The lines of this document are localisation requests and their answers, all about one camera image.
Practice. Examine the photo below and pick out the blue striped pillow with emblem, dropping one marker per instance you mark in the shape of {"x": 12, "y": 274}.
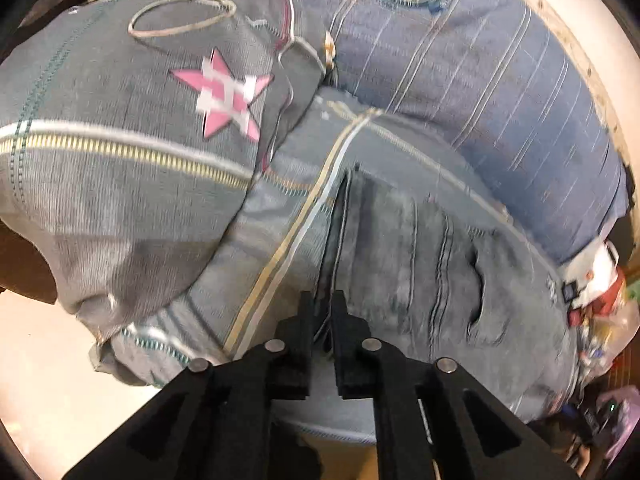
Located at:
{"x": 475, "y": 85}

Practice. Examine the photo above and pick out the blue denim pants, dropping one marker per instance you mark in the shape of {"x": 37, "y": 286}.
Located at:
{"x": 425, "y": 270}

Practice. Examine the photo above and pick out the dark object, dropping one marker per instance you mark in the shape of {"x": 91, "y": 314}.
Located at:
{"x": 595, "y": 420}

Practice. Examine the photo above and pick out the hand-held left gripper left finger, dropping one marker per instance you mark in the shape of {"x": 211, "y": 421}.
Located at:
{"x": 300, "y": 355}

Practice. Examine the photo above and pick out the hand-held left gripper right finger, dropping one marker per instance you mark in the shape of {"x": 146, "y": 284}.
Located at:
{"x": 346, "y": 355}

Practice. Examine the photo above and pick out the plastic bag with clutter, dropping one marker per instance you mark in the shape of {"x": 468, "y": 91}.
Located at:
{"x": 595, "y": 270}

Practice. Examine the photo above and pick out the grey striped bed cover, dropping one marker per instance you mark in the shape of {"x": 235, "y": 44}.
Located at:
{"x": 280, "y": 220}

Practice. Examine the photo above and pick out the small orange white object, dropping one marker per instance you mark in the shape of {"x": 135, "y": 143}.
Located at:
{"x": 328, "y": 47}

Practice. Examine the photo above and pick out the grey pillow with pink star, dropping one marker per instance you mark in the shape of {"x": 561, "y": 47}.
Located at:
{"x": 125, "y": 185}

